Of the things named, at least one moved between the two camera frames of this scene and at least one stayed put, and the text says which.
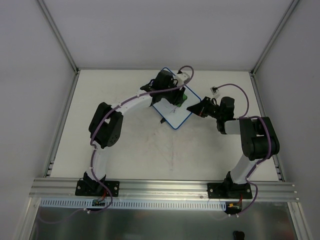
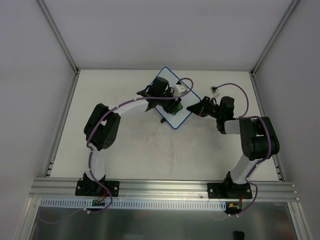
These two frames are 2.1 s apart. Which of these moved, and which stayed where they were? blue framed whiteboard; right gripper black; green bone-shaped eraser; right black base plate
Moved: green bone-shaped eraser
Stayed: blue framed whiteboard; right black base plate; right gripper black
